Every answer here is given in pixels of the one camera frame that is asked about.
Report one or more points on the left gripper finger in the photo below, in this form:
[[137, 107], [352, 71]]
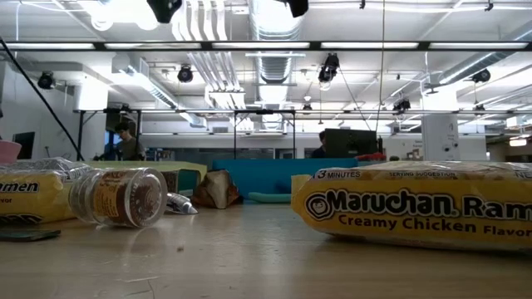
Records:
[[164, 8]]

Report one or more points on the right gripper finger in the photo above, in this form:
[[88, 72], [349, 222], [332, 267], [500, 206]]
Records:
[[298, 6]]

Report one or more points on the translucent yellow plastic bin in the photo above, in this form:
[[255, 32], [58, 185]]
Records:
[[191, 165]]

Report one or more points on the small red container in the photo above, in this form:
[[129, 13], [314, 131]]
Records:
[[371, 157]]

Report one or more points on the small saffron glass jar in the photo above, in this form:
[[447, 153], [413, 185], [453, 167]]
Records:
[[120, 197]]

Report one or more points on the silvery yellow ramen pack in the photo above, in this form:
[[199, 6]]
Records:
[[29, 195]]

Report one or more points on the yellow creamy chicken ramen pack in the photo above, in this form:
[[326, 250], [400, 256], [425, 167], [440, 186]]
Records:
[[415, 207]]

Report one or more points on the long ceiling light strip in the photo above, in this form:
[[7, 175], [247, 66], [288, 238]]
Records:
[[370, 45], [262, 45], [149, 45], [50, 45], [478, 45]]

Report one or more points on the black horizontal beam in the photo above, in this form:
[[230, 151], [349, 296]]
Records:
[[316, 45]]

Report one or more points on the black ceiling spotlight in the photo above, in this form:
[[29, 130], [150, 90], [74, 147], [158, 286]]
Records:
[[329, 68], [481, 75], [45, 80], [185, 74], [401, 105], [306, 108]]

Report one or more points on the person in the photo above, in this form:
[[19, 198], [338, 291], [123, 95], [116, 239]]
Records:
[[319, 151], [129, 149]]

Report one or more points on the black monitor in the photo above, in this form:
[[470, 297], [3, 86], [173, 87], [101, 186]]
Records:
[[349, 143]]

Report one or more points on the teal blue plastic bin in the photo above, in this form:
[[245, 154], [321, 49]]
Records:
[[266, 176]]

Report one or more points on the red patterned tin box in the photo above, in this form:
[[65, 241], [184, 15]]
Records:
[[189, 180]]

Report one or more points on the brown foil packet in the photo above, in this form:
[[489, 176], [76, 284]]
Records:
[[218, 189]]

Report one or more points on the white square column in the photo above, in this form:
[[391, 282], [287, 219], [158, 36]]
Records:
[[440, 137]]

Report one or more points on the pink plastic bowl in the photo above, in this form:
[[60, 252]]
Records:
[[9, 151]]

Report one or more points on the silver ventilation duct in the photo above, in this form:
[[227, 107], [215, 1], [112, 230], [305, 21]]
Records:
[[276, 66]]

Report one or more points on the black background rig frame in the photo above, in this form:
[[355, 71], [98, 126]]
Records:
[[294, 137]]

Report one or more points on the dark wall screen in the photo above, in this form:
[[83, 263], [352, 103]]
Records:
[[25, 145]]

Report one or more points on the glowing wall lamp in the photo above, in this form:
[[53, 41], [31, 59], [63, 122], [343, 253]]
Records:
[[518, 142]]

